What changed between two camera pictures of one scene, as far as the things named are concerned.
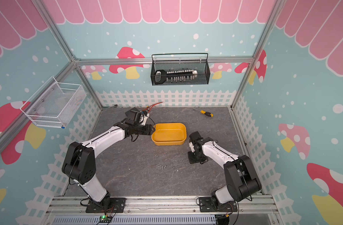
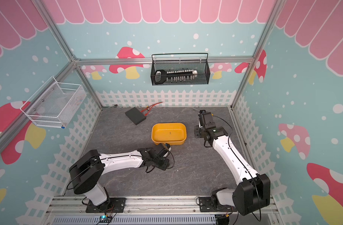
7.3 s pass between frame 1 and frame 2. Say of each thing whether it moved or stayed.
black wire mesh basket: stayed
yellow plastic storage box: stayed
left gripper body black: moved
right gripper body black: moved
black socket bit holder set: stayed
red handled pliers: stayed
